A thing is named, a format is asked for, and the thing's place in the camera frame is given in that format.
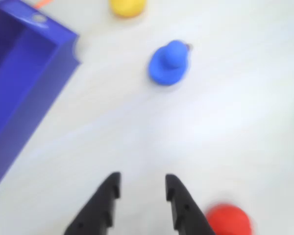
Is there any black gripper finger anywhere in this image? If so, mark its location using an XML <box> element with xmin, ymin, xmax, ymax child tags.
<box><xmin>165</xmin><ymin>173</ymin><xmax>216</xmax><ymax>235</ymax></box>
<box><xmin>63</xmin><ymin>171</ymin><xmax>122</xmax><ymax>235</ymax></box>

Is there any red rubber duck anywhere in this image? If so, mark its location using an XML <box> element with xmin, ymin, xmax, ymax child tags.
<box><xmin>205</xmin><ymin>202</ymin><xmax>254</xmax><ymax>235</ymax></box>

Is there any blue plastic box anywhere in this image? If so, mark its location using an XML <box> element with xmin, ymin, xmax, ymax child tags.
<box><xmin>0</xmin><ymin>0</ymin><xmax>81</xmax><ymax>194</ymax></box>

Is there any blue rubber duck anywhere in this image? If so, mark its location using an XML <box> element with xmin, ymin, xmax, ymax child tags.
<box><xmin>148</xmin><ymin>40</ymin><xmax>193</xmax><ymax>86</ymax></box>

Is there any yellow rubber duck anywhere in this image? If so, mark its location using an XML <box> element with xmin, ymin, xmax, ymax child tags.
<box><xmin>109</xmin><ymin>0</ymin><xmax>147</xmax><ymax>18</ymax></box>

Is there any orange tape strip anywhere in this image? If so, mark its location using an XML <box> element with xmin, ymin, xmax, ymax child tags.
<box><xmin>34</xmin><ymin>0</ymin><xmax>51</xmax><ymax>9</ymax></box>

